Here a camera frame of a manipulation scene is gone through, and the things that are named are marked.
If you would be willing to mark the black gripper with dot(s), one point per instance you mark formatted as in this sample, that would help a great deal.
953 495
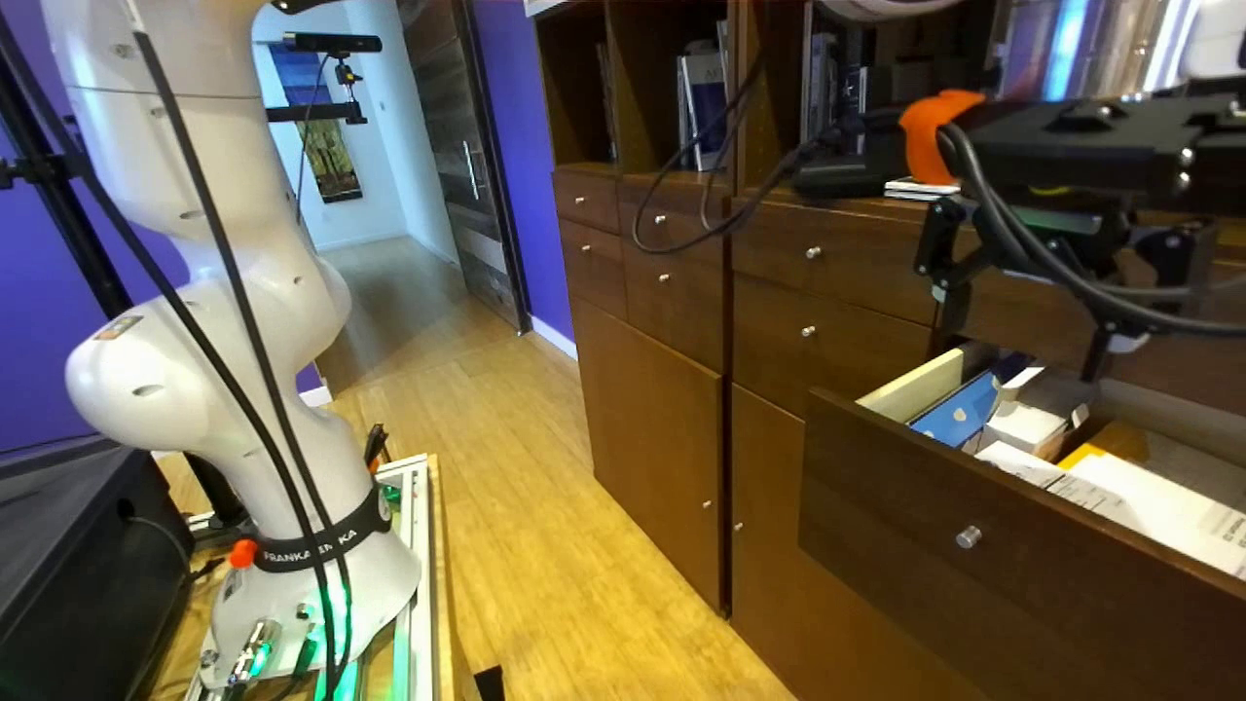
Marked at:
1092 142

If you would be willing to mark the small silver drawer knob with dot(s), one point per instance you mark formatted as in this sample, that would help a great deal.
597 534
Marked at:
965 534

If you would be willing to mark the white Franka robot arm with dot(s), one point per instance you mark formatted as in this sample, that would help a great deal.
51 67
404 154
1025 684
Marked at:
196 195

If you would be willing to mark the medium dark wooden drawer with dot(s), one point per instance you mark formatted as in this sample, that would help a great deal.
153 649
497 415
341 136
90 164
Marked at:
857 268
830 353

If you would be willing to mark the narrow dark wooden drawer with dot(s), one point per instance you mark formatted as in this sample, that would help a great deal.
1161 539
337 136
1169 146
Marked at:
694 234
687 315

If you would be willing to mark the small dark wooden drawer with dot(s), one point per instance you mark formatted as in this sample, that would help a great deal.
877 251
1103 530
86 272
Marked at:
587 276
587 195

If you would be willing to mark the white rectangular box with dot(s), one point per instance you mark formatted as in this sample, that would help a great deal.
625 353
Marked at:
1034 428

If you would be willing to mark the flat white book stack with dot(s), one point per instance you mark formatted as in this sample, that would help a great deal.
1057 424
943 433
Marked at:
916 194

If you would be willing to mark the blue flat box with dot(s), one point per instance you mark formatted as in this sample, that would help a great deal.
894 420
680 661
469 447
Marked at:
959 415

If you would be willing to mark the yellow flat item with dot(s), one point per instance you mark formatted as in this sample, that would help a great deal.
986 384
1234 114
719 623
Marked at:
1103 454

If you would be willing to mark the small white box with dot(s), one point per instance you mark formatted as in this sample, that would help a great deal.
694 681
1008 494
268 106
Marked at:
1012 463

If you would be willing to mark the black box on shelf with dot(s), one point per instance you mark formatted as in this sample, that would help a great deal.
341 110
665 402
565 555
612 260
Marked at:
841 180

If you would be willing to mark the row of upright books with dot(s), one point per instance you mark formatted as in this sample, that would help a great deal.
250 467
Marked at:
1077 45

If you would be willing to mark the large white paper box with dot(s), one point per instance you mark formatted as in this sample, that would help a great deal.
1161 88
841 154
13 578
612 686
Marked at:
1155 507

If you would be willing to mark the dark upright books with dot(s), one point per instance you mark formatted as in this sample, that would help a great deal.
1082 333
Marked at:
841 83

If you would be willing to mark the dark wooden shelf unit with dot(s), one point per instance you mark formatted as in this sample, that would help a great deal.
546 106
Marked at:
763 40

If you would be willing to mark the upright books with white spines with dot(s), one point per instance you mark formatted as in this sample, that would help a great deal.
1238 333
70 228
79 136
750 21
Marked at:
702 110

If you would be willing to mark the wide dark cabinet door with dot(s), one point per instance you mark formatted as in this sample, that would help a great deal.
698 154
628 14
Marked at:
763 547

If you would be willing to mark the tall dark cabinet door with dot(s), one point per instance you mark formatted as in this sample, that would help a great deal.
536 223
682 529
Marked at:
647 443

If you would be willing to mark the small black clip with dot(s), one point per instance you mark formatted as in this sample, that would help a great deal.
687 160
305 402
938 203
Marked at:
373 451

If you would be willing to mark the black boom bar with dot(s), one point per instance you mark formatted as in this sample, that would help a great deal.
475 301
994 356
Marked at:
316 114

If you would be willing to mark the orange round knob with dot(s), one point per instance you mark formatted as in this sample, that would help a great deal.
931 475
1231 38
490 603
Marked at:
244 555

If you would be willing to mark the black equipment case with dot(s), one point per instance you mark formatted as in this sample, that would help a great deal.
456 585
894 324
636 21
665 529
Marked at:
79 572

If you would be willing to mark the dark wall poster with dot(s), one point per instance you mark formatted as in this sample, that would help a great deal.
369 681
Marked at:
333 160

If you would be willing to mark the black camera on stand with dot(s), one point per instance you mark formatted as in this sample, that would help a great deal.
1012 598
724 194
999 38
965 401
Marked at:
337 45

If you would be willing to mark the blue wall panel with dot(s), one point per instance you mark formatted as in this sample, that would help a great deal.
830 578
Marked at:
295 79

